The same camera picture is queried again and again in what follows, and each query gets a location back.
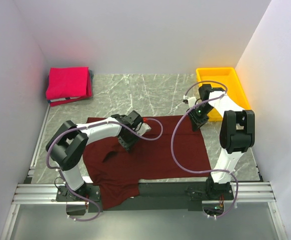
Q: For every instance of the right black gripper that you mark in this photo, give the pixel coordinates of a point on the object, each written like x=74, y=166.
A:
x=196, y=122

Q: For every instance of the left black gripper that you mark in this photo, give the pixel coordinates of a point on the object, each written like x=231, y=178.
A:
x=128, y=145

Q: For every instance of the aluminium rail frame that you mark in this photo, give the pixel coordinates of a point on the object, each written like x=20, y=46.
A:
x=35, y=215

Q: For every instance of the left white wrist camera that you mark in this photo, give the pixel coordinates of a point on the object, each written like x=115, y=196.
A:
x=143, y=127

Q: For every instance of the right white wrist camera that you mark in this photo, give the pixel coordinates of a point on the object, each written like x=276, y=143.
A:
x=190, y=101

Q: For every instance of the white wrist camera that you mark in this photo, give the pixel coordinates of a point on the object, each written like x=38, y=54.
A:
x=143, y=127
x=190, y=101

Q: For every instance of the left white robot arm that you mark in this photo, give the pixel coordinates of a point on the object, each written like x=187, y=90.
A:
x=67, y=145

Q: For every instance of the yellow plastic tray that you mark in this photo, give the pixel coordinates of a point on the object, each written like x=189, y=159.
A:
x=228, y=77

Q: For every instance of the black base beam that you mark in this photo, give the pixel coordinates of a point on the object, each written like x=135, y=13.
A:
x=205, y=197

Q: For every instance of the folded red striped t-shirt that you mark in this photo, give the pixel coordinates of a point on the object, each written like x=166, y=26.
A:
x=65, y=100

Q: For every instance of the folded pink t-shirt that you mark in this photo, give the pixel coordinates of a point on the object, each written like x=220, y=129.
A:
x=69, y=82

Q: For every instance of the dark red t-shirt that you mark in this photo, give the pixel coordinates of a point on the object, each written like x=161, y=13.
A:
x=117, y=172

